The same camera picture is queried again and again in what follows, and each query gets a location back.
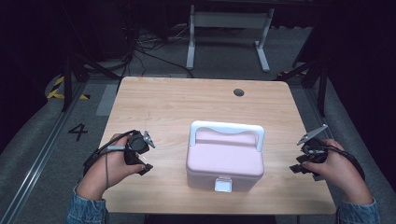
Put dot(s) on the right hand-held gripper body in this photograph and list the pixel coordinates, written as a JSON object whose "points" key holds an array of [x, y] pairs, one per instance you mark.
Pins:
{"points": [[314, 151]]}

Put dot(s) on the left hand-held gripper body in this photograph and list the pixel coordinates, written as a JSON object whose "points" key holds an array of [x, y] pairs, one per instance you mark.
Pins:
{"points": [[137, 145]]}

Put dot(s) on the person's right hand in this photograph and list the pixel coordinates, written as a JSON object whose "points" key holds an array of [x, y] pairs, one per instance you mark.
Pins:
{"points": [[341, 172]]}

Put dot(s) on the person's left hand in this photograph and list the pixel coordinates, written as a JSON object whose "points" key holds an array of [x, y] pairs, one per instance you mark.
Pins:
{"points": [[106, 171]]}

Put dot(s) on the black metal stand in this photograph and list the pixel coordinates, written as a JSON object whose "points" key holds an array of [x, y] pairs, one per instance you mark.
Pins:
{"points": [[67, 84], [322, 84]]}

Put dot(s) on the metal floor rail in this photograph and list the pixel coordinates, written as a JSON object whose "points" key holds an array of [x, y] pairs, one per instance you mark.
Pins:
{"points": [[314, 102], [40, 155]]}

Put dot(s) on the white metal desk frame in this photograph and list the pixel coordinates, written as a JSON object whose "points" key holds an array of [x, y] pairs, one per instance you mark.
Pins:
{"points": [[230, 19]]}

